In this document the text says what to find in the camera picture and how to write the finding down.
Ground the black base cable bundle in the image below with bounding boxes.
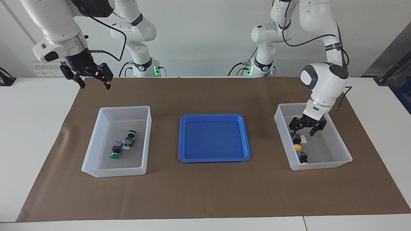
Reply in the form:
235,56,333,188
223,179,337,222
227,47,259,77

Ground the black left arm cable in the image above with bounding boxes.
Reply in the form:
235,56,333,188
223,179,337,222
281,0,353,112

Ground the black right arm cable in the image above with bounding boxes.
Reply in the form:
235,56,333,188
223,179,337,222
87,14,127,62

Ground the translucent white plastic box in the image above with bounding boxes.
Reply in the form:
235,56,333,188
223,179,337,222
81,106,152,178
274,102,353,171

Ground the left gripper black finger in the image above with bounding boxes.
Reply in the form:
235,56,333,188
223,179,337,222
310,120,328,137
288,117,304,137

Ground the white wall socket box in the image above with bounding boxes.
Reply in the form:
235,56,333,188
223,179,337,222
32,61,68,77

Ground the green cap push button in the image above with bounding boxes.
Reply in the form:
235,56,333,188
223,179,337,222
109,141,123,159
124,130,138,148

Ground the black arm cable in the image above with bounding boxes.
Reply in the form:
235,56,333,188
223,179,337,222
281,0,353,112
87,14,127,62

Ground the black stand pole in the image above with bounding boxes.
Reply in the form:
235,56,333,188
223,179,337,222
376,51,411,85

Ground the black desk device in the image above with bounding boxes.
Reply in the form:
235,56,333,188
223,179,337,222
0,67,16,86

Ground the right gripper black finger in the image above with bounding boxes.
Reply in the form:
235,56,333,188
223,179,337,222
94,63,114,90
60,64,86,89

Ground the blue crate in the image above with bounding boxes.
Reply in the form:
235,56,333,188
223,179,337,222
394,86,411,115

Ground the blue plastic tray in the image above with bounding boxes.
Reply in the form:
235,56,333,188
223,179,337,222
178,114,251,163

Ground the brown paper table mat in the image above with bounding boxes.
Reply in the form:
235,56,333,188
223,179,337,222
16,76,411,222

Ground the white wall conduit pipe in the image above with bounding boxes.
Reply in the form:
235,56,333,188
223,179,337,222
4,0,39,45

